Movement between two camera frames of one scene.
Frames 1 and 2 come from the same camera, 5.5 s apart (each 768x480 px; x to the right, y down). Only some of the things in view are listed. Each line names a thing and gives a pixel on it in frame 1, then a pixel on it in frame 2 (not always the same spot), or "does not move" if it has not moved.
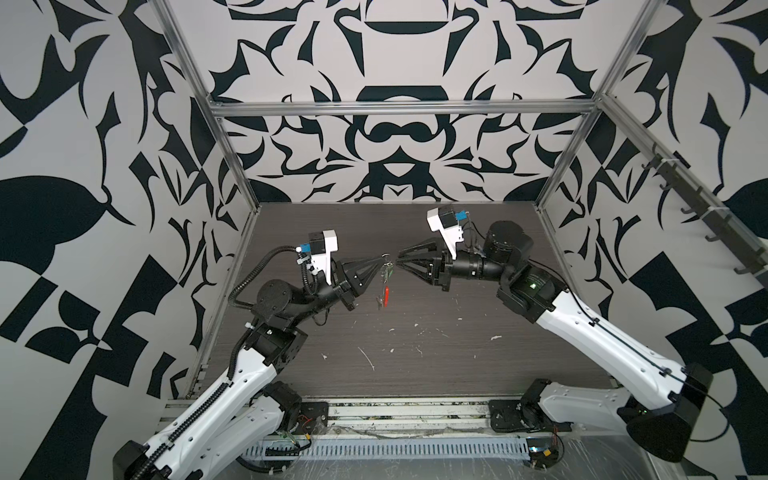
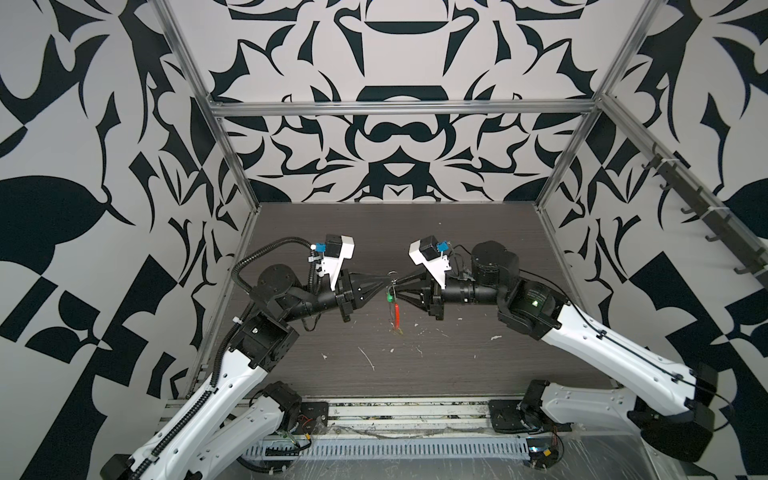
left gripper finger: (360, 267) to (364, 282)
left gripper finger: (360, 287) to (365, 298)
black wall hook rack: (722, 229) does not move
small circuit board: (542, 450) does not move
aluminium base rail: (408, 418) does not move
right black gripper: (443, 265) to (433, 293)
